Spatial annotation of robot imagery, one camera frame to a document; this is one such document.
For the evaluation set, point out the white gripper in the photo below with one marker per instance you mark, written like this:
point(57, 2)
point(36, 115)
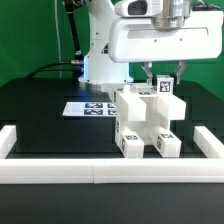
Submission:
point(137, 40)

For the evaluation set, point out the white tagged cube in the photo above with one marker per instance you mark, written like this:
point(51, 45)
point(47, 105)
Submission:
point(164, 84)

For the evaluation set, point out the white chair back frame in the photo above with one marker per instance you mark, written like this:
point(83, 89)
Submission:
point(169, 106)

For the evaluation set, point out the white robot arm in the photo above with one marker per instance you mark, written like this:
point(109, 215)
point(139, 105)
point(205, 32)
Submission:
point(99, 68)

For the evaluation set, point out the white marker sheet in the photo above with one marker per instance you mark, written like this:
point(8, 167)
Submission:
point(89, 109)

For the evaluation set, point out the white U-shaped border fence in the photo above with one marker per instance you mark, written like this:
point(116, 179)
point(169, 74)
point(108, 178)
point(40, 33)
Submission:
point(97, 171)

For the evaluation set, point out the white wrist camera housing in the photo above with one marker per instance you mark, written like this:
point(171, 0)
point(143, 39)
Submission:
point(138, 8)

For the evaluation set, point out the white chair seat block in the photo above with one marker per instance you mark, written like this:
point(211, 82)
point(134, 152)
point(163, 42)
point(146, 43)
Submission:
point(141, 128)

